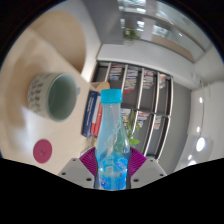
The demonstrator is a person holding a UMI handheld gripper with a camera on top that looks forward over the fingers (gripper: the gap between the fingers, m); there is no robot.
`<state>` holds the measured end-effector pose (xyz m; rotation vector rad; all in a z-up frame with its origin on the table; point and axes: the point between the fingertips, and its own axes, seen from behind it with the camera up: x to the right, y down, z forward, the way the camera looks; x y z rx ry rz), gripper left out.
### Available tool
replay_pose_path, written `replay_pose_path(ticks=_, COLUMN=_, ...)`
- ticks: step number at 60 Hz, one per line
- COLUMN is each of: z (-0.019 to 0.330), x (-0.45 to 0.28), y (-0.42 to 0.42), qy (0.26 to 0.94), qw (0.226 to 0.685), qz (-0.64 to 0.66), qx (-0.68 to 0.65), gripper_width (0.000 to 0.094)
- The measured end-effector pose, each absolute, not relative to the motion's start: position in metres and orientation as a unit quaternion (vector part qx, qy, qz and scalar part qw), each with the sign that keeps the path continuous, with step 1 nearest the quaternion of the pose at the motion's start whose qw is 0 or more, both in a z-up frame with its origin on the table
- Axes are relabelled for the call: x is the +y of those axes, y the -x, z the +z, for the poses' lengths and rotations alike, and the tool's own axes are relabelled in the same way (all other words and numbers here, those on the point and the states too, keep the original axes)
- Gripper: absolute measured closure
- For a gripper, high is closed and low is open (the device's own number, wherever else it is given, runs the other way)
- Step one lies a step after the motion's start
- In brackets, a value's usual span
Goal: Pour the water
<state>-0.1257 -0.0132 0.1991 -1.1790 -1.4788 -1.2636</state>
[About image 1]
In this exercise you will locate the patterned green ceramic mug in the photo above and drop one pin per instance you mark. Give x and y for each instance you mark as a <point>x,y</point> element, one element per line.
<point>60,96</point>

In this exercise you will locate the round ceiling lights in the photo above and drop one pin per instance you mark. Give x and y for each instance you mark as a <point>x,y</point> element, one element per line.
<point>200,144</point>

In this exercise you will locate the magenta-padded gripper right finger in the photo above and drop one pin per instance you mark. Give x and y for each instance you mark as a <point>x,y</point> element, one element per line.
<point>146,170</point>

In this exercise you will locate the clear bottle with blue cap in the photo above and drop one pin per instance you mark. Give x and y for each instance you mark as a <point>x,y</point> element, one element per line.
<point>112,156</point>

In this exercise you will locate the flat round red coaster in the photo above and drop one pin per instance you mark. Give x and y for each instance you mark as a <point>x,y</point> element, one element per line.
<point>42,151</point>

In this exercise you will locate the grey bookshelf unit with books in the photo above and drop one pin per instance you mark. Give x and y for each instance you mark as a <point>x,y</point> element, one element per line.
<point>146,100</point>

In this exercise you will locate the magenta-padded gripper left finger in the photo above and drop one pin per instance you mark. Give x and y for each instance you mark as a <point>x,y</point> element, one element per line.
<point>77,171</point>

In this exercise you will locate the small window ledge plant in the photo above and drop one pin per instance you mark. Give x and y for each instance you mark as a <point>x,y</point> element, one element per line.
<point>131,34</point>

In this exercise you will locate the red book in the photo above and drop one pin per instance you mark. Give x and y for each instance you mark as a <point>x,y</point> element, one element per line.
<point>97,120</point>

